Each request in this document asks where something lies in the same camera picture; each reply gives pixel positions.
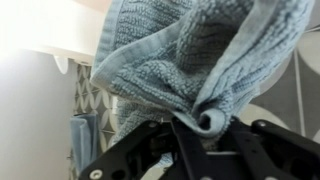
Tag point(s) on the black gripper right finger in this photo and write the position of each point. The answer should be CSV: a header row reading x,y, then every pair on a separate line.
x,y
280,150

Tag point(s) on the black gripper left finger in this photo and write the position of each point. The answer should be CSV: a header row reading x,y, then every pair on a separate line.
x,y
140,146

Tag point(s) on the blue terry towel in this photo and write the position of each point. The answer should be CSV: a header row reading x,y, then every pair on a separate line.
x,y
186,60

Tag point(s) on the blue hanging hand towel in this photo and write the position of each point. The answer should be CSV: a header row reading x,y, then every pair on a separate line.
x,y
83,143

